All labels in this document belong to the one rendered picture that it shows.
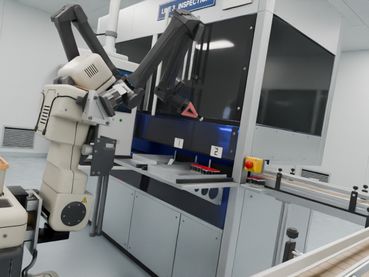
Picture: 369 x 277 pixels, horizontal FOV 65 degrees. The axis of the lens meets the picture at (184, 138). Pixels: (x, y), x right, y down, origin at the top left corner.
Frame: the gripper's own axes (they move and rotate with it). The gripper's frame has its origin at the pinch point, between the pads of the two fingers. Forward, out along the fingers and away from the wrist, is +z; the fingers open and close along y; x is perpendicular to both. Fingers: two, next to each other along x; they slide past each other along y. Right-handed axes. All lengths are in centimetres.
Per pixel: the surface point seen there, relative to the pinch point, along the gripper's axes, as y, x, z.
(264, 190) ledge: -11, 7, 50
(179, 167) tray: 6.3, 32.1, 11.8
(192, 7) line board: 64, -42, -41
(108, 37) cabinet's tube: 68, 10, -78
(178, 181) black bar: -28.8, 22.2, 9.8
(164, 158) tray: 40, 48, 5
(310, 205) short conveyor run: -21, -4, 68
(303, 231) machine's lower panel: 46, 32, 121
